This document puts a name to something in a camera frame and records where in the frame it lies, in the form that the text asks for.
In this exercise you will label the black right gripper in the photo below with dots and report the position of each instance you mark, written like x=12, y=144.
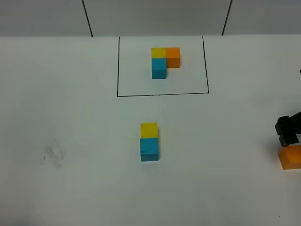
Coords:
x=287, y=128

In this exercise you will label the blue template block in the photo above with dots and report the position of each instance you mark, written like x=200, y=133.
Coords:
x=158, y=68

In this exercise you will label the orange template block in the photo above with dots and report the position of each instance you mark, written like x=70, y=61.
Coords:
x=173, y=57

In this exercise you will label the yellow template block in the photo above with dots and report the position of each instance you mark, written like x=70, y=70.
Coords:
x=158, y=53

